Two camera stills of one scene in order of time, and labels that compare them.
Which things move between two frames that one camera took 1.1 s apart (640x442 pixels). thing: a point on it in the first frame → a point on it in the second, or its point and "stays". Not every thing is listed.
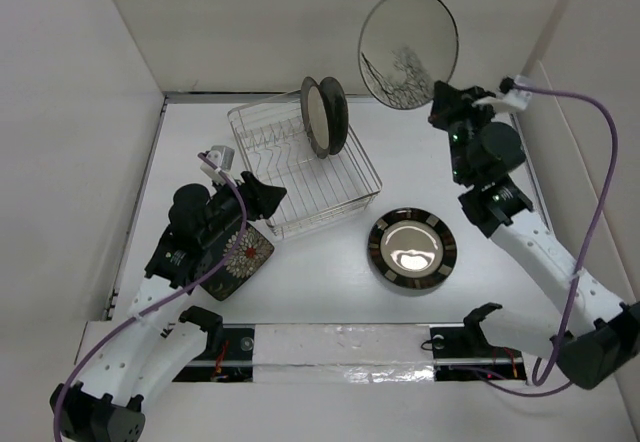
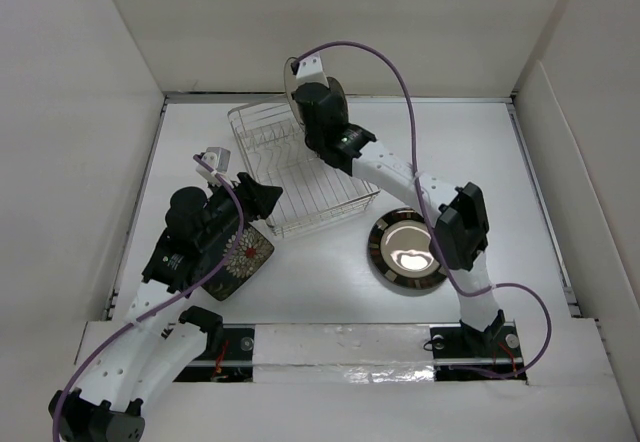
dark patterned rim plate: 412,248 stays
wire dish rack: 270,140 stays
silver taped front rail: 338,354 stays
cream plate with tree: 408,42 → 290,82
